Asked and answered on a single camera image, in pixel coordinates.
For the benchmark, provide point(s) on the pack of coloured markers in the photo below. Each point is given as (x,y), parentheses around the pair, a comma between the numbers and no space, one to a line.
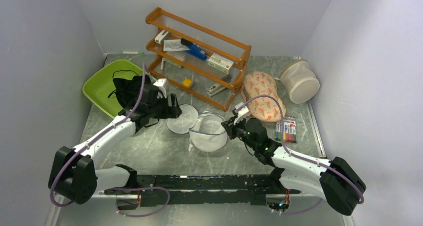
(286,130)

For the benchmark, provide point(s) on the beige cylindrical laundry bag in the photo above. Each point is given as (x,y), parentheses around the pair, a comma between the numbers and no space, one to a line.
(300,82)

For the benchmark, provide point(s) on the yellow grey eraser block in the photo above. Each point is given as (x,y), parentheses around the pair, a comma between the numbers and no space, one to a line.
(188,83)

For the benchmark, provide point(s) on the green plastic basin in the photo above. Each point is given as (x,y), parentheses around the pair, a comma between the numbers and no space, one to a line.
(100,85)

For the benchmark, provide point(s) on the white paper card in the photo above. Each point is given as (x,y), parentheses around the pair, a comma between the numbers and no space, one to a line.
(171,45)

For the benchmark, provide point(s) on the blue stapler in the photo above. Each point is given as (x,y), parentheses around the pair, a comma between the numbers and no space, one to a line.
(194,50)

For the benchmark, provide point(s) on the white green small box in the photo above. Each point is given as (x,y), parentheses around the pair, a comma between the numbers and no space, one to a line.
(220,63)

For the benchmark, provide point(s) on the white mesh laundry bag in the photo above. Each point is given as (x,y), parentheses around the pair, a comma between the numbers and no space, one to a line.
(205,129)

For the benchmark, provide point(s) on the floral pink laundry bag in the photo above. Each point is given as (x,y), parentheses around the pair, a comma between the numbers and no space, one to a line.
(266,105)

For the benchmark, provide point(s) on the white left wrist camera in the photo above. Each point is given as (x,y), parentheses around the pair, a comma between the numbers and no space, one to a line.
(162,84)

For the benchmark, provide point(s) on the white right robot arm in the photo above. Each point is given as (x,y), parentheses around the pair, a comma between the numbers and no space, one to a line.
(334,180)

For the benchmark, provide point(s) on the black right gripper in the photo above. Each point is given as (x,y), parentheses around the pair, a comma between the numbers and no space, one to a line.
(230,128)

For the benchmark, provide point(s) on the black bra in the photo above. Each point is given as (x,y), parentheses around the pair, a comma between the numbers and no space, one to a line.
(124,89)

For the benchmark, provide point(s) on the white small device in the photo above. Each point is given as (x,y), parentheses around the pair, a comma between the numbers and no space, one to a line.
(162,36)

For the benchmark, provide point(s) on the grey stapler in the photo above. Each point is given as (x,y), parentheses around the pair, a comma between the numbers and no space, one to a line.
(215,89)

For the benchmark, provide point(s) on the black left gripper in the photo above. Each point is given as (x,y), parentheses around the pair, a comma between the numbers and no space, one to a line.
(170,112)

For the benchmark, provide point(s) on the orange wooden shelf rack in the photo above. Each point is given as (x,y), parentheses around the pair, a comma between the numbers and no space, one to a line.
(196,59)

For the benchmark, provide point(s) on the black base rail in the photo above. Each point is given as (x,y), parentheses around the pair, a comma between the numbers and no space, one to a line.
(154,190)

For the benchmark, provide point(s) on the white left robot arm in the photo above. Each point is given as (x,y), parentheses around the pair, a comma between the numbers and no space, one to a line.
(75,172)

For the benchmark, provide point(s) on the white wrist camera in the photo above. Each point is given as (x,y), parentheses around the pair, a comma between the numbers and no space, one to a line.
(162,84)
(240,112)

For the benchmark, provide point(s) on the green white marker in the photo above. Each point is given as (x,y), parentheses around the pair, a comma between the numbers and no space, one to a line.
(132,52)

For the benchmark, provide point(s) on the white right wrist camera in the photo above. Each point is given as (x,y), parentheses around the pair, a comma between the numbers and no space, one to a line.
(240,112)

